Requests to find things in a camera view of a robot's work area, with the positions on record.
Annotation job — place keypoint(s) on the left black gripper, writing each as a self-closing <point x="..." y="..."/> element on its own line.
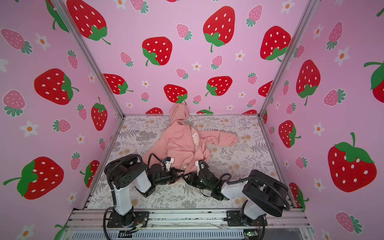
<point x="174" y="174"/>

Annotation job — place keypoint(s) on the pink hooded zip jacket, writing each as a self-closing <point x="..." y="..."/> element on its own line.
<point x="185" y="144"/>

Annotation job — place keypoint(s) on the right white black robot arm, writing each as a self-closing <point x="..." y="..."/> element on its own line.
<point x="264" y="195"/>

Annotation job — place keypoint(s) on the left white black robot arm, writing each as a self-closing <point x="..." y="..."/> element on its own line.
<point x="132" y="170"/>

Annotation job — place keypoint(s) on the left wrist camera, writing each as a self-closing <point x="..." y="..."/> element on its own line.
<point x="168" y="163"/>

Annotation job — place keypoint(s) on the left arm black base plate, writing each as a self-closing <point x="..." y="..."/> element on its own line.
<point x="129" y="220"/>

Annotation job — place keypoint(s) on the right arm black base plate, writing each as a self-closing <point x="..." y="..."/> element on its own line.
<point x="239" y="219"/>

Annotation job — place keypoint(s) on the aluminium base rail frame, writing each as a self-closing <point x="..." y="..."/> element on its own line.
<point x="190" y="224"/>

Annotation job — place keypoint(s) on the left aluminium corner post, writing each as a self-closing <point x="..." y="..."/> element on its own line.
<point x="78" y="38"/>

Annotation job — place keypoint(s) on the aluminium corner post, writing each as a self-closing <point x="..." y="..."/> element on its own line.
<point x="78" y="38"/>
<point x="296" y="38"/>

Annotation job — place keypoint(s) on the right aluminium corner post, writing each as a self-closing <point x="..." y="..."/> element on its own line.
<point x="296" y="38"/>

